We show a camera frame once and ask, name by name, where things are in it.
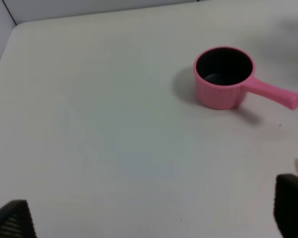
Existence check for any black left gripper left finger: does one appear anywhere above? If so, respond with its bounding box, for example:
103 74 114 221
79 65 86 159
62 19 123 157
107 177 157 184
0 200 37 238

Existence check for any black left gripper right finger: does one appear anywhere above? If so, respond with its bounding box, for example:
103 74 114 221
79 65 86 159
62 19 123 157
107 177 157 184
274 174 298 238

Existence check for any pink toy saucepan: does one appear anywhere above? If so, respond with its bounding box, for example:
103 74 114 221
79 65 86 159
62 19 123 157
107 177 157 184
193 47 298 110

